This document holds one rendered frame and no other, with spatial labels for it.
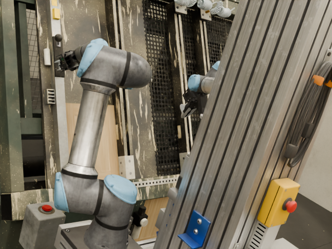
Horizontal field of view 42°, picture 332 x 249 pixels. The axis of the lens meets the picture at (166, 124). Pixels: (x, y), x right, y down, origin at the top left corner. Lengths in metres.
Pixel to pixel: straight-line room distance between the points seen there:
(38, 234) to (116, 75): 0.76
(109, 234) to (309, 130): 0.69
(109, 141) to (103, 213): 0.94
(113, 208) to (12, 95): 0.85
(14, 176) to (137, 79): 0.83
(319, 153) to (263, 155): 4.52
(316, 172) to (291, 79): 4.61
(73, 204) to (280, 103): 0.69
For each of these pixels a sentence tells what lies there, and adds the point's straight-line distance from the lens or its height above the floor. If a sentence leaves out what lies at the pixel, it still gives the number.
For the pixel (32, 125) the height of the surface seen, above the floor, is 1.12.
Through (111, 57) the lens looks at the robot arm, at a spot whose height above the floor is 1.64.
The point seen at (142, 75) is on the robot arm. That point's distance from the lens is 1.38.
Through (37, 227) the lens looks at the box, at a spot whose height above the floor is 0.89.
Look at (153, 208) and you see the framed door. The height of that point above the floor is 0.55.
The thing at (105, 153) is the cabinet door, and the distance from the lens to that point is 2.27.
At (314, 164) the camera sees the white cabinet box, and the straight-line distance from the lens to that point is 5.72.
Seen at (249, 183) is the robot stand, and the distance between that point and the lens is 1.21.
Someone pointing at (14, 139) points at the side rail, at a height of 1.10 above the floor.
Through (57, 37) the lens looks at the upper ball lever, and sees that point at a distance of 2.07.
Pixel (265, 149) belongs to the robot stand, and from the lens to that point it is 1.17.
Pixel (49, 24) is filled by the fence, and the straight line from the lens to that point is 2.23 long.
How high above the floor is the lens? 1.86
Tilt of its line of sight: 16 degrees down
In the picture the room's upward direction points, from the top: 17 degrees clockwise
